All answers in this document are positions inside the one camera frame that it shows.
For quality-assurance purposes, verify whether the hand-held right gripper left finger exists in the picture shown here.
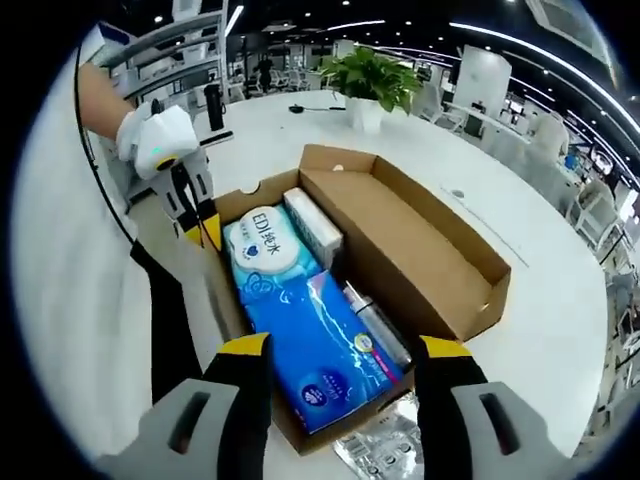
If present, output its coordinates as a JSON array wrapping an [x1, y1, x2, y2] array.
[[97, 332, 275, 480]]

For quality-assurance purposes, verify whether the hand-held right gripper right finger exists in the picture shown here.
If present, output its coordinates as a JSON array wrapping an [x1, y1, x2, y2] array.
[[416, 334, 581, 480]]

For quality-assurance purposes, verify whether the blue wet wipes pack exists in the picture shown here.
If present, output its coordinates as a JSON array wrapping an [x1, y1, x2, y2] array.
[[222, 203, 326, 301]]

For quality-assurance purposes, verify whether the white printed carton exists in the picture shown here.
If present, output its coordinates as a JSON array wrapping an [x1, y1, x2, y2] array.
[[283, 187, 345, 266]]

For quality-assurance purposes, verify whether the silver foil pouch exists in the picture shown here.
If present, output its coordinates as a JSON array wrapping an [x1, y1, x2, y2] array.
[[332, 392, 426, 480]]

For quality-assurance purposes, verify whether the blue soft tissue packet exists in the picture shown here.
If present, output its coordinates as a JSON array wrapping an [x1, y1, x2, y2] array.
[[234, 269, 406, 436]]

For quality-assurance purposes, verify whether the white pump spray bottle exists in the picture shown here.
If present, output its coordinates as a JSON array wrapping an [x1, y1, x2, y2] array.
[[342, 279, 414, 366]]

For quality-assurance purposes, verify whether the brown cardboard shoe box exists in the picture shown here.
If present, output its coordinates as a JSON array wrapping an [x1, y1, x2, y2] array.
[[202, 143, 512, 456]]

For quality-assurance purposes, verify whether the black smartphone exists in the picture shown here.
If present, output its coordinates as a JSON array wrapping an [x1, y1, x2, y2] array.
[[198, 130, 235, 147]]

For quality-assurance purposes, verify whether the black thermos bottle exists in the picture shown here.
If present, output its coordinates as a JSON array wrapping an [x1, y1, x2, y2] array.
[[203, 83, 225, 132]]

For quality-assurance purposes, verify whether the grey metal shelving rack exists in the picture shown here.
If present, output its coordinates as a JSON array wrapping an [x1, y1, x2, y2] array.
[[97, 0, 229, 104]]

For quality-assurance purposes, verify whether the green potted plant white pot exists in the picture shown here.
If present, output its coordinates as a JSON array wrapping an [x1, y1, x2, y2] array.
[[319, 45, 424, 132]]

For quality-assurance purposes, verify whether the white mesh office chair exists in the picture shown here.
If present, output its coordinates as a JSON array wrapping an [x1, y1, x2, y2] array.
[[419, 82, 469, 132]]

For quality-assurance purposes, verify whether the white table socket panel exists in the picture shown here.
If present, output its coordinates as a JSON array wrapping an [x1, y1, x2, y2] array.
[[439, 182, 531, 269]]

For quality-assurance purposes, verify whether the white square pillar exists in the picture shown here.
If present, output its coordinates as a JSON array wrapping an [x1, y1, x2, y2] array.
[[457, 44, 512, 109]]

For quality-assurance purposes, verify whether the ceiling air conditioner vent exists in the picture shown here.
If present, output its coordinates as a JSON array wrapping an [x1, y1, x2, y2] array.
[[524, 0, 609, 56]]

